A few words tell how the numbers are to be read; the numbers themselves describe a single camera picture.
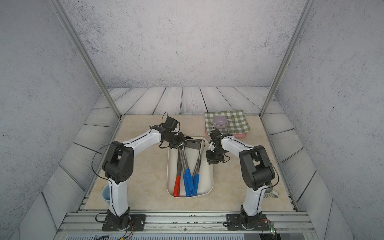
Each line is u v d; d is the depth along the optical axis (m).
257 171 0.49
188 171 0.81
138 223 0.73
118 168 0.52
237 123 1.15
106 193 0.78
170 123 0.78
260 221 0.73
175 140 0.83
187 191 0.77
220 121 1.14
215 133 0.79
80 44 0.83
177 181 0.83
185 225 0.73
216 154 0.79
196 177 0.84
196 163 0.91
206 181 0.87
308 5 0.70
